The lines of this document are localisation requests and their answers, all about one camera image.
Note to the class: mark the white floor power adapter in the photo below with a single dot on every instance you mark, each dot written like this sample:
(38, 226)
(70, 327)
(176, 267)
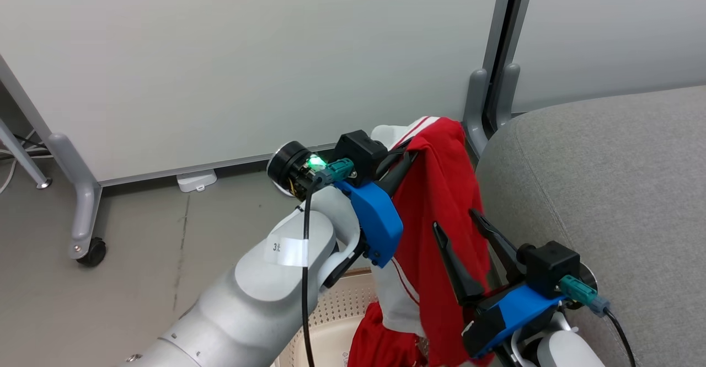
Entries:
(196, 180)

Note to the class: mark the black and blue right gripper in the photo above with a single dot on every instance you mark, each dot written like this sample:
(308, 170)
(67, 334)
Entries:
(549, 270)

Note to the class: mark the white tape label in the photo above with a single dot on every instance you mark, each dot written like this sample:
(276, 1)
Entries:
(287, 251)

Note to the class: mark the cream perforated laundry basket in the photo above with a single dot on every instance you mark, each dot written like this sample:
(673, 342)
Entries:
(336, 323)

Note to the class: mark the wide white partition panel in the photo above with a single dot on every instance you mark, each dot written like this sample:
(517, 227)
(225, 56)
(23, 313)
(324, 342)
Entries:
(248, 58)

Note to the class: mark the grey partition foot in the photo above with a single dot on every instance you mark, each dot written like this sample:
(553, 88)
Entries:
(508, 94)
(475, 107)

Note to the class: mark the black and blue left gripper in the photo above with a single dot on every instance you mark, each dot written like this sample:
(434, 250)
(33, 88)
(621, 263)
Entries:
(375, 218)

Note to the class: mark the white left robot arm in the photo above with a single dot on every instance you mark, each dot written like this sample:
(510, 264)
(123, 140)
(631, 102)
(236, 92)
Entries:
(248, 301)

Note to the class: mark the grey curved partition leg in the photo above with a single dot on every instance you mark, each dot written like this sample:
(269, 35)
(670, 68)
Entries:
(83, 190)

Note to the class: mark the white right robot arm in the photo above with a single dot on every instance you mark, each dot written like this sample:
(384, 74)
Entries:
(568, 350)

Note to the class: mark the red and white garment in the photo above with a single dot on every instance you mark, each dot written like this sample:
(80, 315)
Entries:
(441, 190)

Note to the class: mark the black caster wheel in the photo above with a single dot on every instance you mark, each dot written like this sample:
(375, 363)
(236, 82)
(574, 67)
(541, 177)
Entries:
(94, 253)

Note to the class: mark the thin grey metal leg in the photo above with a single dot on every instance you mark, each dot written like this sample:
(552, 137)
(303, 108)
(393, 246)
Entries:
(22, 154)

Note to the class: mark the grey fabric sofa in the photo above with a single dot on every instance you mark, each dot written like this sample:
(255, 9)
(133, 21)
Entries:
(606, 190)

